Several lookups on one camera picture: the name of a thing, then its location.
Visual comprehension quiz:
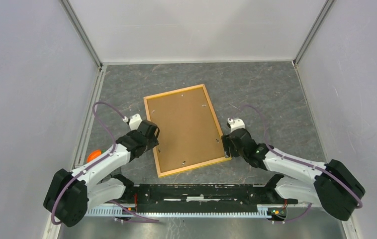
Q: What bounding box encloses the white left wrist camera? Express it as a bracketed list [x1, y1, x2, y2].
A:
[122, 114, 142, 130]

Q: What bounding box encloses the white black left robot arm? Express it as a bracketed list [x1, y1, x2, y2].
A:
[43, 120, 160, 227]

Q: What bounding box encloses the brown cardboard backing board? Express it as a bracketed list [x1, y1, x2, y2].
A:
[144, 84, 231, 178]

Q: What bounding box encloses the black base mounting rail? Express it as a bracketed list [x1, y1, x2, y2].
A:
[116, 184, 298, 213]

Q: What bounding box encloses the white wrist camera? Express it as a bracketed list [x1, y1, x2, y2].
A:
[122, 114, 142, 130]
[227, 118, 245, 133]

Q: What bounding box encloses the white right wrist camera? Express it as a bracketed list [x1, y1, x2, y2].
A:
[227, 118, 245, 133]

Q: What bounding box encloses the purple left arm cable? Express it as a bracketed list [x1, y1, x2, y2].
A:
[50, 101, 160, 226]

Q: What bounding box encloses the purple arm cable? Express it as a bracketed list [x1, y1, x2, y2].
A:
[50, 101, 160, 226]
[239, 105, 364, 225]

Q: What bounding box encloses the orange curved toy block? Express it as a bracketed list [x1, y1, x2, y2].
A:
[87, 149, 102, 163]

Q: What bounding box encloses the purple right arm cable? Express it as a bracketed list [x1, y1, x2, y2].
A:
[239, 105, 364, 225]

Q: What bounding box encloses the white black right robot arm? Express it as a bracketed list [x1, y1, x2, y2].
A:
[221, 128, 366, 221]

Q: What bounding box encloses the orange wooden picture frame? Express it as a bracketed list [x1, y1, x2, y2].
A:
[143, 84, 232, 179]

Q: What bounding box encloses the aluminium extrusion frame rail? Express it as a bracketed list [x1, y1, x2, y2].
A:
[44, 175, 356, 227]

